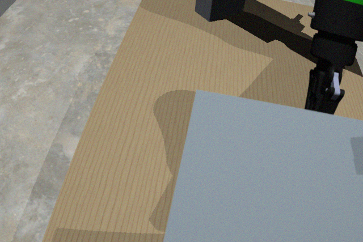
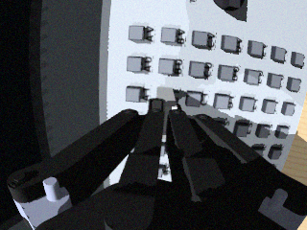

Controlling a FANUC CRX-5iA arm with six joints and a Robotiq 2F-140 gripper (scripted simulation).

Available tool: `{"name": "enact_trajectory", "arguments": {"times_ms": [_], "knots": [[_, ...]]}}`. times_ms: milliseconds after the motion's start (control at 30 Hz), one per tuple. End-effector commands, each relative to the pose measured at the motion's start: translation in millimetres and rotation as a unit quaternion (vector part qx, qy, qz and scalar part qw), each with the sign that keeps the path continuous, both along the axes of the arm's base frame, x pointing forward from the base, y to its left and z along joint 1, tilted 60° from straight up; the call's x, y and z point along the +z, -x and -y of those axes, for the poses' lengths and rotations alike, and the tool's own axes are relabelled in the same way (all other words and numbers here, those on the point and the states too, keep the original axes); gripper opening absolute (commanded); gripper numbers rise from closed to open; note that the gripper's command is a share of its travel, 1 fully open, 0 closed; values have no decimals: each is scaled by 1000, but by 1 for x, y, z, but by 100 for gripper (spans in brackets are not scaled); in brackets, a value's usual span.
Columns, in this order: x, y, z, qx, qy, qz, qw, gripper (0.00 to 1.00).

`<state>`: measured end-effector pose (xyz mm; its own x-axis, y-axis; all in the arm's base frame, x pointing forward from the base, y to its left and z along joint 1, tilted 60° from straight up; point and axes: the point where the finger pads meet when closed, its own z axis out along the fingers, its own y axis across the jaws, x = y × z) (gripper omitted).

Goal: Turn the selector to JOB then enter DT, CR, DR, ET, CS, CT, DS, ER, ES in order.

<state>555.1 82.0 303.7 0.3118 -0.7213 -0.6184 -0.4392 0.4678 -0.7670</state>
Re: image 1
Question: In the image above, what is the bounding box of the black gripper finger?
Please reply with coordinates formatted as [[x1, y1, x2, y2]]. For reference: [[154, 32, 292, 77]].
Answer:
[[312, 71, 345, 114], [305, 67, 320, 111]]

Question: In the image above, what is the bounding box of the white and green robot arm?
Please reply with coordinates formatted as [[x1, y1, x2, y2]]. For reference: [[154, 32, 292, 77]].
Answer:
[[308, 0, 363, 44]]

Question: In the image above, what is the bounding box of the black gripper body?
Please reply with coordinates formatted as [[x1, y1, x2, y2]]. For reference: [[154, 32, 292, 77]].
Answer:
[[310, 33, 358, 94]]

